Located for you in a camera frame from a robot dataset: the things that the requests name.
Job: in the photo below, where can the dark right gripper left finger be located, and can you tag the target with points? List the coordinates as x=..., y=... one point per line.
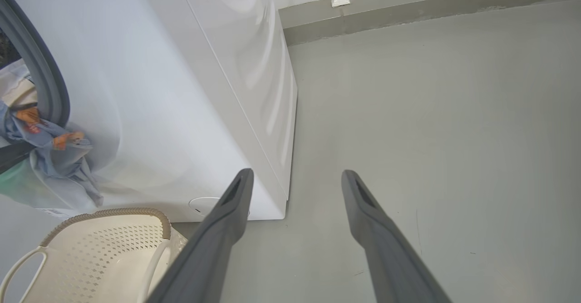
x=204, y=257

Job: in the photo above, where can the white front-load washing machine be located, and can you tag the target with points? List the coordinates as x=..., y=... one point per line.
x=159, y=89

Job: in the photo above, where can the white and blue garment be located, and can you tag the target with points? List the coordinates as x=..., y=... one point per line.
x=54, y=157

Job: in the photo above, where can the cream plastic laundry basket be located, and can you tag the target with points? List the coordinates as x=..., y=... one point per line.
x=91, y=257

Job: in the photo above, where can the round white filter cover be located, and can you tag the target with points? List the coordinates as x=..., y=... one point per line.
x=202, y=205

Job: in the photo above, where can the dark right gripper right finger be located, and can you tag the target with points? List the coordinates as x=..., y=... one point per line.
x=390, y=257

